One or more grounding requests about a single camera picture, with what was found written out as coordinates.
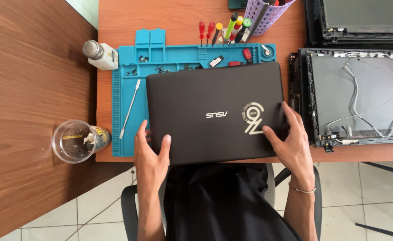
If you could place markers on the person's left hand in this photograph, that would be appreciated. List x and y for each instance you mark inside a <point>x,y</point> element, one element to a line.
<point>149,164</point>

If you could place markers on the person's right hand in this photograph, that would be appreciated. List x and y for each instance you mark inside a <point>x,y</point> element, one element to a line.
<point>293,154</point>

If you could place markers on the black laptop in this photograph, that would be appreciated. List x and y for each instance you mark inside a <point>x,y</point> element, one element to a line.
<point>200,100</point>

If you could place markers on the black office chair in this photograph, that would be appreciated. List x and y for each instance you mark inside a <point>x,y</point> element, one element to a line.
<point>129,211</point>

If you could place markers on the metal spudger tool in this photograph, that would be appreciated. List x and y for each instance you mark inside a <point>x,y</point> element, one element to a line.
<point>130,108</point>

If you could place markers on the small white piece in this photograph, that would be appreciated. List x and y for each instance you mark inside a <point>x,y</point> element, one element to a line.
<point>89,138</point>

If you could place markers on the blue silicone repair mat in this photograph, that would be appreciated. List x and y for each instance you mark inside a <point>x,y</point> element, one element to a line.
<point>129,100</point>

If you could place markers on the clear plastic cup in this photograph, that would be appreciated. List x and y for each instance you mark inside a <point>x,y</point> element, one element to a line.
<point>70,142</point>

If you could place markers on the person's black clothing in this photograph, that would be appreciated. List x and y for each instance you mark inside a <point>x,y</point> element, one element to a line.
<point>223,204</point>

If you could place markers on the black metal furniture legs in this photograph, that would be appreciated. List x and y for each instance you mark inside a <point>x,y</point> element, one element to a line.
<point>384,167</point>

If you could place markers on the group of small black screws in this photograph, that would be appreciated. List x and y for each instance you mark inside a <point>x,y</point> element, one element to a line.
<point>162,69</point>

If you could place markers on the small red flat part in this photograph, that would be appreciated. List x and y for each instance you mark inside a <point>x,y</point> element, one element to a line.
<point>235,63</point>

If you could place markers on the small red and black tool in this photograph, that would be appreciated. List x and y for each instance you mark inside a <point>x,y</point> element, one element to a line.
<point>247,54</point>

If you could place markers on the white bottle with metal cap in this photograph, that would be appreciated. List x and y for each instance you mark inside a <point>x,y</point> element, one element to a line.
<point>104,57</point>

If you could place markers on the white and black usb stick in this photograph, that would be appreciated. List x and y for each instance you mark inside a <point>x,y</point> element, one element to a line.
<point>216,61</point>

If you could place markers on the black screwdriver with green cap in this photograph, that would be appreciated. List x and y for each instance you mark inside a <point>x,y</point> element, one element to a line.
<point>244,27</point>

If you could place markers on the long black flat tool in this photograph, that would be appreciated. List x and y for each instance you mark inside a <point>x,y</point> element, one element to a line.
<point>258,21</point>

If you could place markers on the purple perforated pen holder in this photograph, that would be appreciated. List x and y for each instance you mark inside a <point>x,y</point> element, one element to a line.
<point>266,18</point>

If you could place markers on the red screwdriver with yellow cap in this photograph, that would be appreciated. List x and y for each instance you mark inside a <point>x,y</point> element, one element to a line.
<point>238,22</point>

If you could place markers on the green and black screwdriver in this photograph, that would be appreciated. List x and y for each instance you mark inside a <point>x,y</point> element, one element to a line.
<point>231,25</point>

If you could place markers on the black screwdriver with yellow cap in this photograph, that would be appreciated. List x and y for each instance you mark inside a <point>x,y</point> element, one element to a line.
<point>217,31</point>

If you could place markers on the disassembled black laptop lid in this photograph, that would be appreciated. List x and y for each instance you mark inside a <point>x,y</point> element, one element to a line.
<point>360,20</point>

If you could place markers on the dark green object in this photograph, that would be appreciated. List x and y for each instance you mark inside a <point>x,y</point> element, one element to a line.
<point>237,3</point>

